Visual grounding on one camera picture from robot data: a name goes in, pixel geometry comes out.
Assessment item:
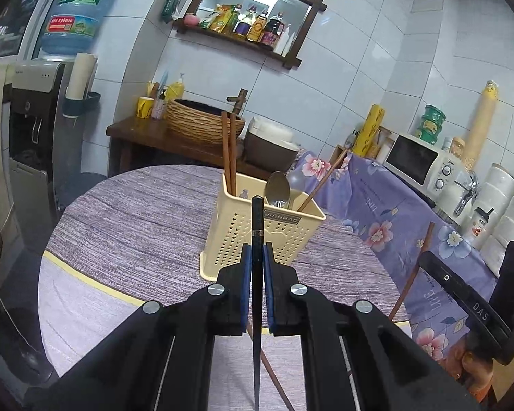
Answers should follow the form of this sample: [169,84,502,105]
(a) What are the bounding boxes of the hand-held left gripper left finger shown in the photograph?
[26,242,253,411]

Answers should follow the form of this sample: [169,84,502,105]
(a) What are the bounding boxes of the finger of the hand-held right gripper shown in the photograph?
[417,251,460,306]

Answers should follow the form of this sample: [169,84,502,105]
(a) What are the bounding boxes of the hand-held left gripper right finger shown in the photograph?
[262,242,482,411]

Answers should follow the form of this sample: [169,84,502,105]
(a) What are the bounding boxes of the brown wooden chopstick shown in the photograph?
[297,149,348,213]
[228,112,238,195]
[389,222,435,323]
[221,111,232,195]
[260,342,295,411]

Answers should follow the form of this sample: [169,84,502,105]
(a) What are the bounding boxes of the cream perforated utensil holder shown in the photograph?
[199,175,326,283]

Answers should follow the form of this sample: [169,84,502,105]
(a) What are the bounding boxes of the black chopstick with silver band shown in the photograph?
[250,195,265,411]

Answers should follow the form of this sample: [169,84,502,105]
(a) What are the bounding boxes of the silver metal spoon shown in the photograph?
[265,170,290,208]

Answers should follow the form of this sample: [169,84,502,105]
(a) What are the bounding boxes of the person's right hand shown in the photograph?
[448,336,495,395]

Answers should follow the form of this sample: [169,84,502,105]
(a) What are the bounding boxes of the white tumbler with black lid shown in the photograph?
[470,207,495,237]

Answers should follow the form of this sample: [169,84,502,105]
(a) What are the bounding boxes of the purple floral cloth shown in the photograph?
[297,150,504,369]

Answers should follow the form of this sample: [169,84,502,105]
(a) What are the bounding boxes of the chrome tap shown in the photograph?
[453,170,479,217]

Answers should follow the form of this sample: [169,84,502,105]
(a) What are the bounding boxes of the stack of white paper rolls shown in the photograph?
[475,160,514,279]

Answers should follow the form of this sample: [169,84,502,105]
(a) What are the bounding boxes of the white microwave oven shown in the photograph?
[383,133,461,200]

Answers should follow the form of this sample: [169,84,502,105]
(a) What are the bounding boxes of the brown and cream rice cooker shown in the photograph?
[242,116,301,173]

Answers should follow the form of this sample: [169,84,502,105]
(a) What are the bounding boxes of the small wooden rack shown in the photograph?
[332,126,397,167]

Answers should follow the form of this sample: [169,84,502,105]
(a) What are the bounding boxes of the green tin cans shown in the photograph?
[413,105,447,145]

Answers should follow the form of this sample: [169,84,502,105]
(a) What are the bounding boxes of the tall stack of paper cups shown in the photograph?
[463,80,500,173]

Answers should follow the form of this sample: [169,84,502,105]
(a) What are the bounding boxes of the yellow roll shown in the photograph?
[352,104,386,158]

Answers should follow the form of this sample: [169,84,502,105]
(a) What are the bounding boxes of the wicker pattern wash basin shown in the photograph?
[165,98,246,145]

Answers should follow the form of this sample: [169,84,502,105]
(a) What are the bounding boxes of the bamboo style faucet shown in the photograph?
[226,88,249,116]

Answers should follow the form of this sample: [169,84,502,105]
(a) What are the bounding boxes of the dark wooden counter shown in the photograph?
[106,116,249,178]

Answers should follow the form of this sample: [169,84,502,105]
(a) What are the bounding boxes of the small patterned dispenser bottle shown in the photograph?
[152,89,169,119]

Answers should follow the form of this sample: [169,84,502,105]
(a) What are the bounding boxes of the yellow cup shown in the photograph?
[136,96,156,119]

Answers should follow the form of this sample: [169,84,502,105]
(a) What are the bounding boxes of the yellow soap dispenser bottle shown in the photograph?
[166,73,186,100]

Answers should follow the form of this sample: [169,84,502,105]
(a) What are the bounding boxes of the grey blue cup holder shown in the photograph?
[63,91,102,119]

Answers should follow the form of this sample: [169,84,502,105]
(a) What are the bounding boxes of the row of condiment bottles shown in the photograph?
[199,3,294,57]

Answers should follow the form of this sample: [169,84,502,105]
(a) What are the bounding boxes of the cream paper cup tube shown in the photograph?
[65,52,98,103]

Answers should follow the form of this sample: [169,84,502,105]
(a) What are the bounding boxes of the water dispenser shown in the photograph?
[2,58,75,227]

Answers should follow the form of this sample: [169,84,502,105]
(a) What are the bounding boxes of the green packet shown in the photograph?
[160,0,185,22]

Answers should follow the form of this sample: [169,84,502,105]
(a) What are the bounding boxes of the blue water jug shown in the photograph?
[40,0,123,58]

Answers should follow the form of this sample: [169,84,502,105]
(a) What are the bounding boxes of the white framed window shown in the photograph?
[0,0,75,63]

